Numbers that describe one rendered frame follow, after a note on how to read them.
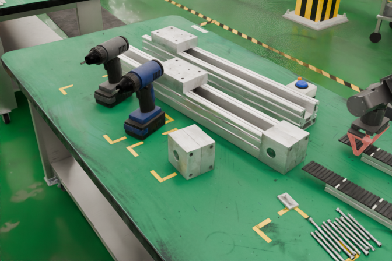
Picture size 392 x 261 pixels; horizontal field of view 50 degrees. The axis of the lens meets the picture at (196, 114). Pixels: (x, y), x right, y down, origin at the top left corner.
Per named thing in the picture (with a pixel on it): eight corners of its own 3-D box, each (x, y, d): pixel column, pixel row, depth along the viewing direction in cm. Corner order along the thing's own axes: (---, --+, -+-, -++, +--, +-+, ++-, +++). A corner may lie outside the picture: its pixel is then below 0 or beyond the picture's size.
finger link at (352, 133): (341, 152, 121) (348, 125, 116) (353, 143, 125) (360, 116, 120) (363, 163, 117) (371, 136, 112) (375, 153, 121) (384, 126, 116)
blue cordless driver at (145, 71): (168, 122, 137) (167, 61, 125) (128, 153, 123) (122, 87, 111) (150, 115, 141) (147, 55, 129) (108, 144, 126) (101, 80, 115)
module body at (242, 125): (279, 145, 127) (283, 122, 123) (258, 159, 121) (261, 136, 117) (125, 60, 176) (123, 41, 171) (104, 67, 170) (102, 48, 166)
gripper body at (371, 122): (349, 128, 117) (355, 105, 113) (367, 115, 123) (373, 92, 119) (371, 138, 113) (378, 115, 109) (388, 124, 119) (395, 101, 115)
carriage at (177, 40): (197, 52, 170) (198, 36, 167) (177, 59, 164) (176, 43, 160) (171, 40, 180) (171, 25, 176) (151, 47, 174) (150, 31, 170)
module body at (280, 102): (315, 122, 138) (319, 100, 134) (297, 134, 133) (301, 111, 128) (160, 48, 187) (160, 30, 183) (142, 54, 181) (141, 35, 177)
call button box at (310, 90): (314, 101, 150) (318, 85, 147) (298, 110, 145) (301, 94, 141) (296, 92, 155) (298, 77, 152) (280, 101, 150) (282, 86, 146)
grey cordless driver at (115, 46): (135, 94, 152) (132, 36, 141) (97, 118, 138) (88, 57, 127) (119, 88, 156) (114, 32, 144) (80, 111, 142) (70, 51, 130)
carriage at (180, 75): (207, 90, 144) (207, 72, 140) (183, 101, 138) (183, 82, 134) (176, 74, 154) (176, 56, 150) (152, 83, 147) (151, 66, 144)
